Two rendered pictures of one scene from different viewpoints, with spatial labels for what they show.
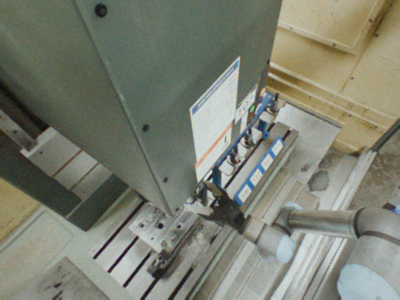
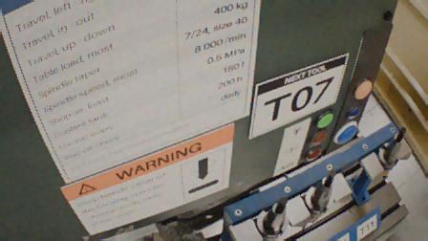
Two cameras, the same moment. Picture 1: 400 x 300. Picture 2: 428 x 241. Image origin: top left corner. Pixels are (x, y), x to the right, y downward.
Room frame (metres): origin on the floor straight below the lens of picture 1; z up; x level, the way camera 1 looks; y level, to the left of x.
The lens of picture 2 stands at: (0.22, -0.15, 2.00)
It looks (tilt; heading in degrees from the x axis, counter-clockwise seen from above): 54 degrees down; 21
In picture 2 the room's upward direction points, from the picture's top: 2 degrees clockwise
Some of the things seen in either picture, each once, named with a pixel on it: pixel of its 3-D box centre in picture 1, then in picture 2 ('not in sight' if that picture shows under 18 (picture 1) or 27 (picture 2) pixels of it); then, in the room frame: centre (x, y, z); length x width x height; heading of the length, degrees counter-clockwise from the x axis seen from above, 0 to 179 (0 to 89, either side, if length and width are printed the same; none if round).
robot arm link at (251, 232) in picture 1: (252, 228); not in sight; (0.24, -0.14, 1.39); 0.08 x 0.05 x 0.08; 143
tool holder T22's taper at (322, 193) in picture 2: (248, 136); (324, 189); (0.66, -0.21, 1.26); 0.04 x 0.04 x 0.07
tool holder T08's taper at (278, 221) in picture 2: (234, 154); (276, 215); (0.58, -0.14, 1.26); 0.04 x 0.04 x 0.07
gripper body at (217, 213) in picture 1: (230, 216); not in sight; (0.28, -0.07, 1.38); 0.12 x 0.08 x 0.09; 53
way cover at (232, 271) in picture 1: (260, 240); not in sight; (0.34, -0.27, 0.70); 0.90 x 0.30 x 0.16; 138
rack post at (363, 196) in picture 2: (264, 117); (372, 165); (0.90, -0.35, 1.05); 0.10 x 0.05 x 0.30; 48
